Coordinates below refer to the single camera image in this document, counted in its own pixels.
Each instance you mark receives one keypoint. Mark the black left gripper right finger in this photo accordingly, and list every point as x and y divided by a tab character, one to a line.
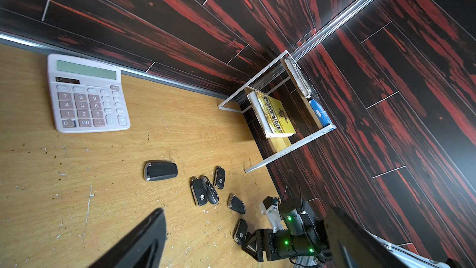
354	247

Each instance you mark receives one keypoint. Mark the black VW car key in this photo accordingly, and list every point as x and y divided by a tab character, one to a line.
198	191

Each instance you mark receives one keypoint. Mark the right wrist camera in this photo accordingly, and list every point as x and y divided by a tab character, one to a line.
269	208

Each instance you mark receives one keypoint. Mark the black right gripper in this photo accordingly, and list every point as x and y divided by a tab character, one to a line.
272	246

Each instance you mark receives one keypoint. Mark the black chrome button key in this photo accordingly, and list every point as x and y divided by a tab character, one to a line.
212	194

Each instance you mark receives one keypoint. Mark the blue book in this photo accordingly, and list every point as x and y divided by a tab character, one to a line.
321	114

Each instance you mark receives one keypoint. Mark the yellow book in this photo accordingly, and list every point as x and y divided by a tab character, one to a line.
271	115

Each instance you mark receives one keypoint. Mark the small black car key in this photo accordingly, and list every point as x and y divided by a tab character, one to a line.
219	177

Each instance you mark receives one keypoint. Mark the white calculator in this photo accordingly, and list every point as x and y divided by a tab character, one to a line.
86	95

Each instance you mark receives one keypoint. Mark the large black smart key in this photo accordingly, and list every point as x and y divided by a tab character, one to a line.
159	170

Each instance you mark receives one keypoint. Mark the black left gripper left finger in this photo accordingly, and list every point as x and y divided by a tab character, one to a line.
141	248

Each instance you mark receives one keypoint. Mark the white metal shelf rack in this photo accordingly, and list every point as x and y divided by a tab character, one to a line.
284	145

